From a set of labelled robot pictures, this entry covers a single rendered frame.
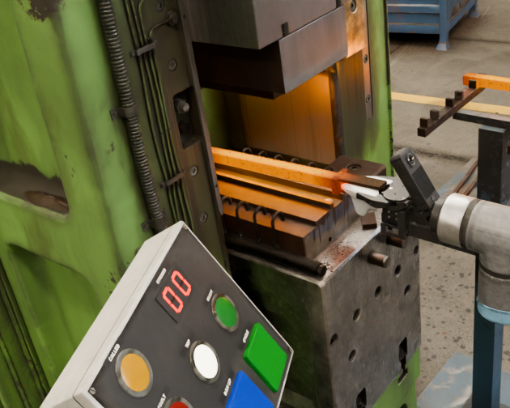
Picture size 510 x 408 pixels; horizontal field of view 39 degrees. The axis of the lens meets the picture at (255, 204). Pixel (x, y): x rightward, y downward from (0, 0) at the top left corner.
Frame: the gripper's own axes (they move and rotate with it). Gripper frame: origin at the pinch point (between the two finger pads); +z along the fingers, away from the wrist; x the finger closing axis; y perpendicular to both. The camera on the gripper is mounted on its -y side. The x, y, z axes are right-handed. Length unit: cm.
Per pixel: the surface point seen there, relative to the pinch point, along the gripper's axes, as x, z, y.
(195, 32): -17.7, 16.9, -33.6
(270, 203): -6.6, 15.0, 5.6
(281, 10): -11.1, 3.4, -36.5
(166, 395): -64, -15, -8
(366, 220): 4.8, -0.2, 11.7
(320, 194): 1.3, 8.1, 5.9
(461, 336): 78, 10, 105
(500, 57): 334, 103, 106
